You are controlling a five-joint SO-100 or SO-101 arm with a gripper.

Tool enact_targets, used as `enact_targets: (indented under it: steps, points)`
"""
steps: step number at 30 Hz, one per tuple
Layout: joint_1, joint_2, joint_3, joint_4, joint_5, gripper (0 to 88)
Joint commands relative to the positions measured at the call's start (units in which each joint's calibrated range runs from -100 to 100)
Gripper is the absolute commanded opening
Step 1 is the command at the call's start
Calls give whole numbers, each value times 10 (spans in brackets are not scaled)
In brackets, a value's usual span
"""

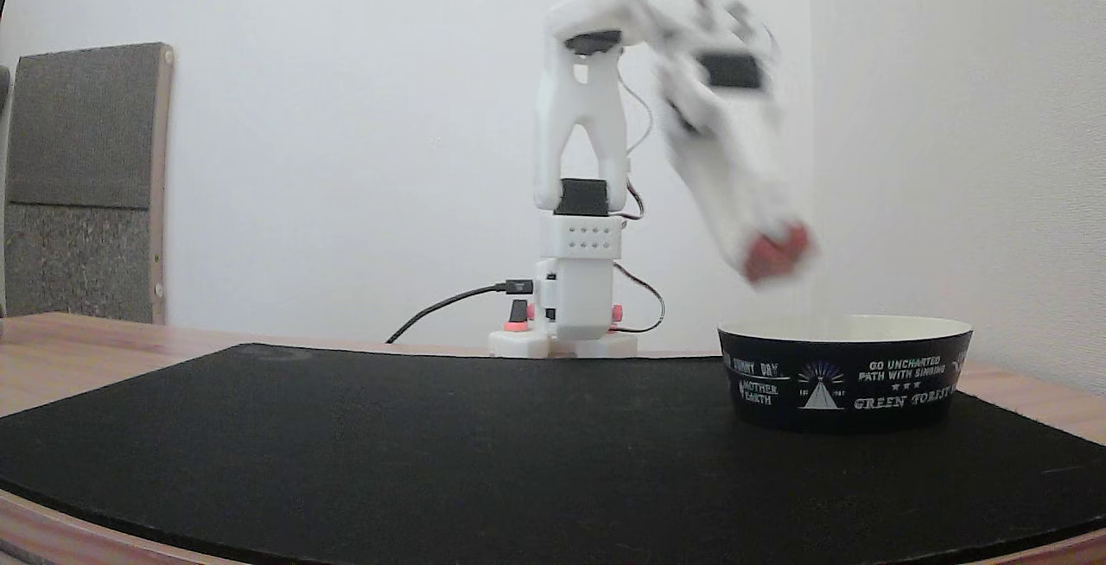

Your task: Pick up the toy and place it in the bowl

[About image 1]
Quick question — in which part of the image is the navy paper bowl white print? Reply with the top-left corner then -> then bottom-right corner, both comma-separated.
717,314 -> 975,435

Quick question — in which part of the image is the black power cable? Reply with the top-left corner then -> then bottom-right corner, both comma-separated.
385,279 -> 535,345

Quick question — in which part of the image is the grey fabric panel wood edge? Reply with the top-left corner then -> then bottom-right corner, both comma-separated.
3,41 -> 175,325

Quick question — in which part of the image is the black desk mat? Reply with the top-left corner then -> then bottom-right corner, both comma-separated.
0,342 -> 1106,565

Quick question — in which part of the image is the brown brick toy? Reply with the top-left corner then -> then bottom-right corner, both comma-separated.
742,223 -> 816,283

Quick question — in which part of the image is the red black servo wire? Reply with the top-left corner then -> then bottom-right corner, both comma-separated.
612,261 -> 666,333

